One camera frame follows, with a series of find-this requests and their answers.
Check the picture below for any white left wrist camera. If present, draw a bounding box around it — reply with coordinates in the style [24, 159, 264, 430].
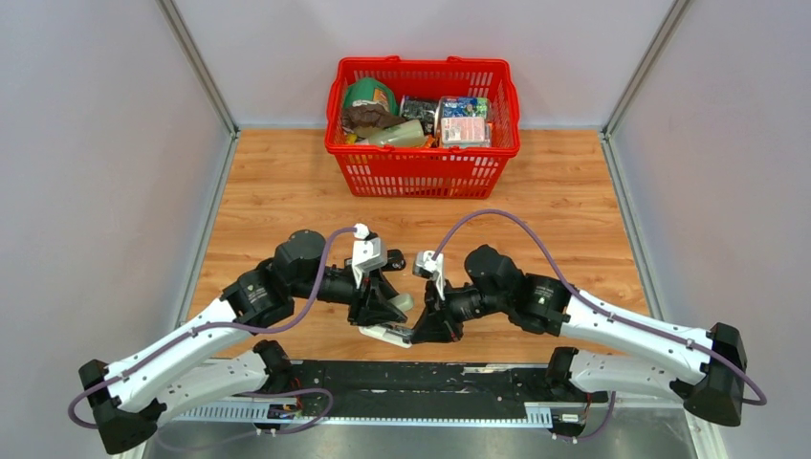
[351, 223, 388, 288]

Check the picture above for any brown crumpled bag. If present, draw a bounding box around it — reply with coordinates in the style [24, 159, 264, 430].
[341, 103, 406, 132]

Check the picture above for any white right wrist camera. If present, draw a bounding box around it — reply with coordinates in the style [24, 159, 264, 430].
[412, 251, 446, 300]

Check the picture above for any black stapler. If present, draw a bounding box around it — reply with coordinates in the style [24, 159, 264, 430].
[382, 249, 407, 272]

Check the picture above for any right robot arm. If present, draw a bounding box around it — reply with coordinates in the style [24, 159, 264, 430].
[410, 245, 747, 426]

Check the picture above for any aluminium frame rail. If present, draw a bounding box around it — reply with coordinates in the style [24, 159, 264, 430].
[158, 358, 711, 428]

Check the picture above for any pale green bottle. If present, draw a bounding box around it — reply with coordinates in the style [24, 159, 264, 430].
[365, 120, 427, 147]

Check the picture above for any dark patterned packet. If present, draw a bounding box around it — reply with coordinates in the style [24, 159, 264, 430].
[399, 96, 439, 136]

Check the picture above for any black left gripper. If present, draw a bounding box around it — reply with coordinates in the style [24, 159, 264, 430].
[292, 266, 407, 328]

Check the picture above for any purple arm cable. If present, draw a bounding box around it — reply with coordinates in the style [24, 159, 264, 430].
[67, 227, 360, 430]
[430, 209, 768, 406]

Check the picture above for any grey-green white stapler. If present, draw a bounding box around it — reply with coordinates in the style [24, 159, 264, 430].
[359, 294, 414, 349]

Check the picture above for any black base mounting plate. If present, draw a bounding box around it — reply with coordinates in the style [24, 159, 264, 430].
[259, 360, 609, 436]

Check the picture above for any red plastic shopping basket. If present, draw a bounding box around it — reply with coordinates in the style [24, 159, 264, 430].
[324, 55, 520, 199]

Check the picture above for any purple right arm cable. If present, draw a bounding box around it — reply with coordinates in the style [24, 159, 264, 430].
[430, 209, 768, 406]

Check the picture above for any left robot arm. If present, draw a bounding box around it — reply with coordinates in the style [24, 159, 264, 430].
[78, 224, 413, 455]

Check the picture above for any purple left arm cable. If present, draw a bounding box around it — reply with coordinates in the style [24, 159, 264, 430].
[67, 227, 360, 430]

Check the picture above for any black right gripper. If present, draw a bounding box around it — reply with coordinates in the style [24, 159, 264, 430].
[410, 276, 510, 344]

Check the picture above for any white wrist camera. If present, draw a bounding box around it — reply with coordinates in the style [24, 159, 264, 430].
[351, 223, 388, 288]
[412, 251, 446, 300]

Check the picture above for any green snack bag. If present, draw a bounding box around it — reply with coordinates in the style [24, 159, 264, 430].
[342, 77, 399, 115]

